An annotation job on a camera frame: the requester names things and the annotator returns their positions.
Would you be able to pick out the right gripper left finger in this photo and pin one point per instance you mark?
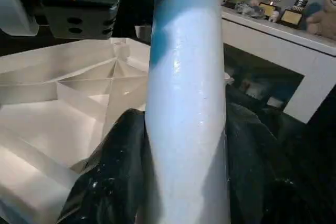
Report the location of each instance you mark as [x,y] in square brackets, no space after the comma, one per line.
[115,177]

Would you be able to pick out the white plastic table leg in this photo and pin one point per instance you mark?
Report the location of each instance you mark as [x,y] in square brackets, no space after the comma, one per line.
[186,103]

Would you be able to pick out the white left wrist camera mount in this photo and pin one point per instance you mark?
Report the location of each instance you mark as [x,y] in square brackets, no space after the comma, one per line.
[16,3]

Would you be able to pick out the shiny crumpled foil item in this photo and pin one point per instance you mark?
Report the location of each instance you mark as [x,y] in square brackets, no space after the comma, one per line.
[248,9]

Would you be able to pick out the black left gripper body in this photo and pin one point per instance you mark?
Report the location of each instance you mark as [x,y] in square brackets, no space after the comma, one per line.
[79,9]

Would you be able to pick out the white cabinet with glass doors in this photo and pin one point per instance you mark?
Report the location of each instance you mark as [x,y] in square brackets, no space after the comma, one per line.
[273,45]

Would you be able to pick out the black plastic mat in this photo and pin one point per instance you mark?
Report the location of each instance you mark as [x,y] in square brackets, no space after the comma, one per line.
[304,182]

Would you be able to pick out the white plastic table top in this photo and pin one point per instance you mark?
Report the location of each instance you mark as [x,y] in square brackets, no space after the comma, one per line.
[52,119]

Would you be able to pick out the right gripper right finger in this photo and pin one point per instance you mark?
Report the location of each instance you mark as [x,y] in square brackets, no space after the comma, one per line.
[252,177]

